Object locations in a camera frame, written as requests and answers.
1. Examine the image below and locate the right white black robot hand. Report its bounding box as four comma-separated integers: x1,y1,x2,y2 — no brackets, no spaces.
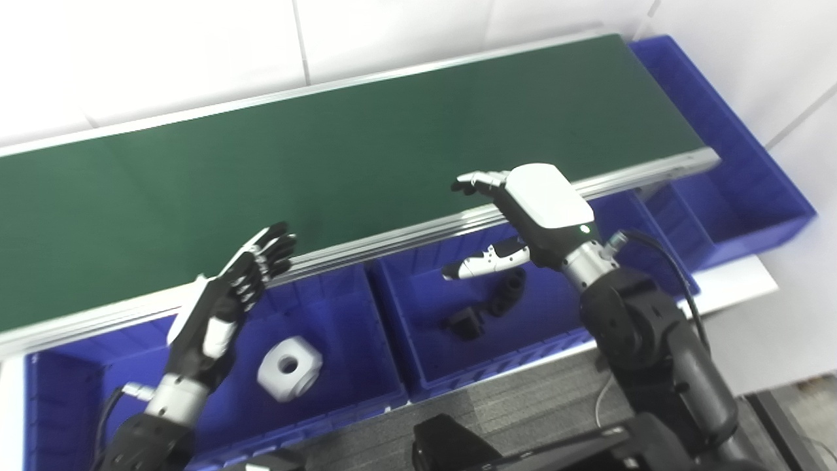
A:
441,163,596,281

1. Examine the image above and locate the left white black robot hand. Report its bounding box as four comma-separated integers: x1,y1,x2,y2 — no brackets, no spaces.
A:
167,221,299,393

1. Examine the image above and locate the black flanged metal part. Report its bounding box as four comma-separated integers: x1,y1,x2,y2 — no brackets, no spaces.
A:
489,268,528,319

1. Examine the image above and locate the white cube part with hole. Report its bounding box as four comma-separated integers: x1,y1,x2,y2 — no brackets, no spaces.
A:
257,335,325,403

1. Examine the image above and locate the blue plastic bin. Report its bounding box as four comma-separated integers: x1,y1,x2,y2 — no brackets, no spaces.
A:
365,190,702,404
23,264,410,471
626,34,819,270

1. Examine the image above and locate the black blocky part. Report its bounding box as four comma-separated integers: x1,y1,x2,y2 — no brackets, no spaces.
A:
447,307,488,341

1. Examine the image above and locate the green conveyor belt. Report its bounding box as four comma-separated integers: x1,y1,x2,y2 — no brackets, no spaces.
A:
0,34,710,334
0,26,723,362

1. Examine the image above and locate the white platform board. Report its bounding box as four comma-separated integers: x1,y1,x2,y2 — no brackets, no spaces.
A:
677,254,780,319

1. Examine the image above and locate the black robot torso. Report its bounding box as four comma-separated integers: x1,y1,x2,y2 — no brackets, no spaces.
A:
411,412,694,471

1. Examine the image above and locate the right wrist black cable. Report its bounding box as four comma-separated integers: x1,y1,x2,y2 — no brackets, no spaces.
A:
605,228,711,354

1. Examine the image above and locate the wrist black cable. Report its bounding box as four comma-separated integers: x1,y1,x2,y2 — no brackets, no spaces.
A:
92,382,156,471
605,228,711,354

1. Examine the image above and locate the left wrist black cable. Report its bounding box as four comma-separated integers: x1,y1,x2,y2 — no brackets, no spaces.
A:
92,382,156,471

